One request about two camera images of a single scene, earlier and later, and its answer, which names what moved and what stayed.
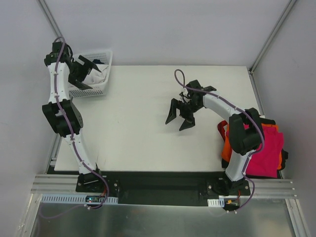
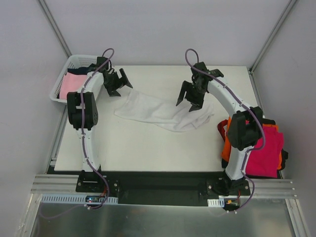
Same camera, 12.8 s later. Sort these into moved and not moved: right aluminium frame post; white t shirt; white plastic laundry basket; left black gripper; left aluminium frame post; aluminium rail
Moved: white t shirt; left black gripper; white plastic laundry basket
Not moved: right aluminium frame post; left aluminium frame post; aluminium rail
